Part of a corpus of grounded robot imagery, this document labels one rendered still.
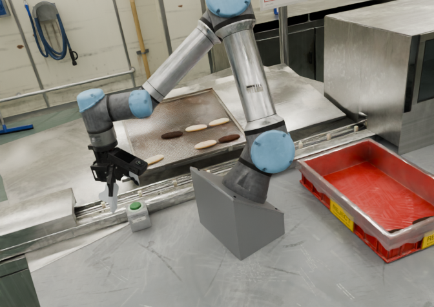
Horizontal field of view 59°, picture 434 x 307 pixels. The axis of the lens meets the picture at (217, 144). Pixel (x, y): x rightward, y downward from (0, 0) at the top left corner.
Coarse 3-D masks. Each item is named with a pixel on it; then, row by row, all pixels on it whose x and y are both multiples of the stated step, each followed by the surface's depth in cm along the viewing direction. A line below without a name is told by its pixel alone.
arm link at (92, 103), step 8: (80, 96) 102; (88, 96) 101; (96, 96) 102; (104, 96) 104; (80, 104) 102; (88, 104) 102; (96, 104) 102; (104, 104) 103; (88, 112) 103; (96, 112) 103; (104, 112) 103; (88, 120) 104; (96, 120) 104; (104, 120) 104; (88, 128) 105; (96, 128) 105; (104, 128) 105
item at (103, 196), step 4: (116, 184) 112; (116, 188) 112; (100, 192) 113; (104, 192) 112; (116, 192) 112; (100, 196) 113; (104, 196) 112; (108, 196) 111; (112, 196) 110; (116, 196) 112; (104, 200) 112; (108, 200) 111; (112, 200) 110; (116, 200) 112; (112, 204) 111; (116, 204) 112; (112, 208) 111; (116, 208) 112; (112, 212) 112
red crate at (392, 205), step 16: (304, 176) 141; (336, 176) 146; (352, 176) 145; (368, 176) 143; (384, 176) 142; (352, 192) 137; (368, 192) 135; (384, 192) 134; (400, 192) 133; (368, 208) 128; (384, 208) 127; (400, 208) 126; (416, 208) 125; (432, 208) 124; (384, 224) 120; (400, 224) 120; (368, 240) 114; (384, 256) 108; (400, 256) 108
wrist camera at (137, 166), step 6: (114, 150) 111; (120, 150) 112; (108, 156) 110; (114, 156) 109; (120, 156) 109; (126, 156) 110; (132, 156) 111; (114, 162) 110; (120, 162) 109; (126, 162) 108; (132, 162) 109; (138, 162) 109; (144, 162) 110; (126, 168) 109; (132, 168) 108; (138, 168) 108; (144, 168) 109; (138, 174) 108
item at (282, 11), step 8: (280, 8) 224; (280, 16) 227; (280, 24) 230; (280, 32) 232; (280, 40) 235; (280, 48) 237; (288, 48) 236; (280, 56) 240; (288, 56) 239; (288, 64) 241
